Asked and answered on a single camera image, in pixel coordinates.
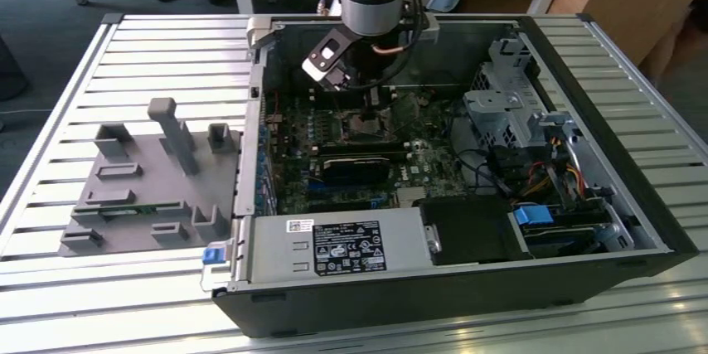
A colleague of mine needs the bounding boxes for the metal socket cover frame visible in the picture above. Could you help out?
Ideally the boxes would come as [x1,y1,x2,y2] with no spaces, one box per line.
[386,91,433,140]

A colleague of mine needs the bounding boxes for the silver square CPU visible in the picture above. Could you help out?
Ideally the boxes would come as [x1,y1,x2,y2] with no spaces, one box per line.
[351,115,389,136]

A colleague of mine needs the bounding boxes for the CPU socket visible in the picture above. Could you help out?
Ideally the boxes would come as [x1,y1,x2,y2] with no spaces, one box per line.
[341,107,399,143]

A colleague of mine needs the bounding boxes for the black RAM slot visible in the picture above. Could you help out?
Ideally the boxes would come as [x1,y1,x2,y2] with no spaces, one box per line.
[319,143,410,152]
[318,148,410,159]

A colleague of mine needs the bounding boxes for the silver box drive cage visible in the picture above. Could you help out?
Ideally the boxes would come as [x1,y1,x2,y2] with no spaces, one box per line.
[462,88,537,153]

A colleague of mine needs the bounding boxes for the perforated metal drive cage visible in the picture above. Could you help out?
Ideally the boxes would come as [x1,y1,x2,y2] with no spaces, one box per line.
[479,36,543,94]

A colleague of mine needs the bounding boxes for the green motherboard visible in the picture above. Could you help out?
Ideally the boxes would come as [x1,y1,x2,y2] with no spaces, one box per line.
[263,83,471,214]

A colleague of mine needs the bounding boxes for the silver chipset heatsink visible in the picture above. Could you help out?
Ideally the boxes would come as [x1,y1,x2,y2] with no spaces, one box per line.
[395,186,433,206]

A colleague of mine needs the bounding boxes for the black plastic shroud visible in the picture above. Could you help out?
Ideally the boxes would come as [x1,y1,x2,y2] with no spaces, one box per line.
[415,195,537,267]

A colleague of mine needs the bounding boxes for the black rating label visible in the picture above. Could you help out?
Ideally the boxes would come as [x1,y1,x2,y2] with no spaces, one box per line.
[313,221,390,276]

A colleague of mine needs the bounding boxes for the blue disk carrier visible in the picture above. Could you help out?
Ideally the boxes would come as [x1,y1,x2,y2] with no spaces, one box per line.
[511,203,557,230]

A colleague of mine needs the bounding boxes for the silver power supply box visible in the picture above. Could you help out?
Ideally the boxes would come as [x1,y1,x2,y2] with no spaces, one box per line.
[235,206,442,287]

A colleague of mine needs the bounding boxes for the grey plastic parts rack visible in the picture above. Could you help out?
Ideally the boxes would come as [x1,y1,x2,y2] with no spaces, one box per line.
[57,96,246,258]

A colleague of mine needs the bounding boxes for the wooden cabinet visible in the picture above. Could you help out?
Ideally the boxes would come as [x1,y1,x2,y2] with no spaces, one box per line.
[547,0,708,85]

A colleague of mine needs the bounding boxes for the green RAM stick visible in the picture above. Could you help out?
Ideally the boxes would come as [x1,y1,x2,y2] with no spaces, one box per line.
[98,202,186,219]

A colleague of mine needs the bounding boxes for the black silver PC case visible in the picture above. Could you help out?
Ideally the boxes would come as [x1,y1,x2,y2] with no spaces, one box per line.
[199,13,699,339]

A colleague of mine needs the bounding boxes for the black wrist camera block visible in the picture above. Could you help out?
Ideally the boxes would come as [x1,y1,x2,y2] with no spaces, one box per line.
[318,66,357,93]

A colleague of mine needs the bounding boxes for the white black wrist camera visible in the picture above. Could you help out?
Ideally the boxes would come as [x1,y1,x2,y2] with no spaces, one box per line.
[302,26,365,81]

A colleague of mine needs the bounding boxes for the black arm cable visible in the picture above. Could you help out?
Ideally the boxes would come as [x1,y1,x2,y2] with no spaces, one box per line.
[401,0,445,55]

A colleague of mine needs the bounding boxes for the black flat cable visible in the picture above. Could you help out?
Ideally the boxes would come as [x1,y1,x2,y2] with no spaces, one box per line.
[490,146,533,198]

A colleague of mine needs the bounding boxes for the silver metal handle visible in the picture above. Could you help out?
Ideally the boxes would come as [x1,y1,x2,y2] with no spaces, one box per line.
[425,223,446,254]

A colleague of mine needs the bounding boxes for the orange red power wires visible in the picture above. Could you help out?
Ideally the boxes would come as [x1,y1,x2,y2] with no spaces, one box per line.
[523,162,589,201]

